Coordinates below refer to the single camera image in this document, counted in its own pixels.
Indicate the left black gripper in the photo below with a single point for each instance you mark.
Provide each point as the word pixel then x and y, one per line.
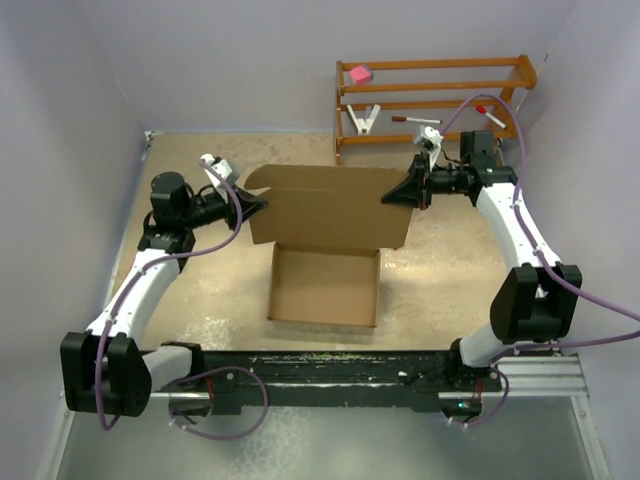
pixel 248 204

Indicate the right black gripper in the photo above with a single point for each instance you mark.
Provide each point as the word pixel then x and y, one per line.
pixel 409 191

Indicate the brown cardboard box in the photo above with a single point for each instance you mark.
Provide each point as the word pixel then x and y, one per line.
pixel 328 227

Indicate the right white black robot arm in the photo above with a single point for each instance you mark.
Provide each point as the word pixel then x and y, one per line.
pixel 535 302

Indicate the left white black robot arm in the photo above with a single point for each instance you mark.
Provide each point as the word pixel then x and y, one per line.
pixel 103 369

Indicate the brown-capped white marker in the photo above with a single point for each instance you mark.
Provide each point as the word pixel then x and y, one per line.
pixel 402 119

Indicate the white clamp tool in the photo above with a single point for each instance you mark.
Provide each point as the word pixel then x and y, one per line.
pixel 363 125

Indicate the red-capped white marker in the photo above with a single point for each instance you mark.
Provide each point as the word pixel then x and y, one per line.
pixel 492 118

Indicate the wooden three-tier rack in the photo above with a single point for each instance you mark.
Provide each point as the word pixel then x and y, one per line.
pixel 432 88

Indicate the pink eraser block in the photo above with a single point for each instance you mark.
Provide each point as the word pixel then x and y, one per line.
pixel 360 75

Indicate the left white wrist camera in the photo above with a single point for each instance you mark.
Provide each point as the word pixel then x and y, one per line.
pixel 219 171

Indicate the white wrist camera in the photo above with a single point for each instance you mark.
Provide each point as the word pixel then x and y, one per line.
pixel 219 171
pixel 430 142

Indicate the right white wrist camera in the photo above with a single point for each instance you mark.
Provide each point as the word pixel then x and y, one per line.
pixel 430 142

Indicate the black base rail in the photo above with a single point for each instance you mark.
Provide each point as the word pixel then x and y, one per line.
pixel 421 380

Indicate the aluminium extrusion frame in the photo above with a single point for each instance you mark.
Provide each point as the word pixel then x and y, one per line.
pixel 368 443

